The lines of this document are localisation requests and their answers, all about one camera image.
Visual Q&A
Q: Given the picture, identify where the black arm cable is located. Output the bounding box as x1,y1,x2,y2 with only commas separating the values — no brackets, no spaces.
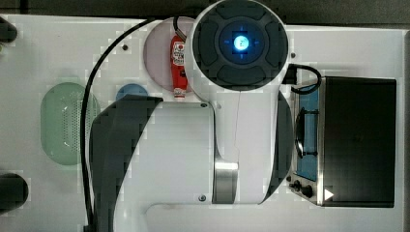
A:
79,15,189,232

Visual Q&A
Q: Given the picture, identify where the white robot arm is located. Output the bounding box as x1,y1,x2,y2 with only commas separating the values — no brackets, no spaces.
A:
89,0,292,232

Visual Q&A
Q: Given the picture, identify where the blue round bowl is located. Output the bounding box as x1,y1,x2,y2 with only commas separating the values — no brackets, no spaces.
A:
116,83,148,100

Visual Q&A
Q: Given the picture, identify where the black short camera cable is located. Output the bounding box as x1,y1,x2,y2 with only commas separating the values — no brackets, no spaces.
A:
282,63,323,96

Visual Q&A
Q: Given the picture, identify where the black clamp top left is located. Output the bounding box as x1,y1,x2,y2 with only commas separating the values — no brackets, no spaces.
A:
0,17,18,44

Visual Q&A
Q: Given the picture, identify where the black clamp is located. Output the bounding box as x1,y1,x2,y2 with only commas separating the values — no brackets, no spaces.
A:
0,17,18,44
0,173,29,215

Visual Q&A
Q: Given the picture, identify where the green perforated basket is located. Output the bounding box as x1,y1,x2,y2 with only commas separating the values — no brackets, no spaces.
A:
41,82,85,165

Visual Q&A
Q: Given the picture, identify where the steel toaster oven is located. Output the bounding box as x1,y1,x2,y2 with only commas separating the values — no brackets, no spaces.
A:
286,76,396,208

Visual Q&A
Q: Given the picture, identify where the black clamp bottom left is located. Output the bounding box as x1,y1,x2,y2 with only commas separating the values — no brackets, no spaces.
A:
0,173,29,215

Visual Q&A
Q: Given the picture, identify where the red plush ketchup bottle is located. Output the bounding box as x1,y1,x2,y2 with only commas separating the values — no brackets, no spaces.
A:
170,35,188,99

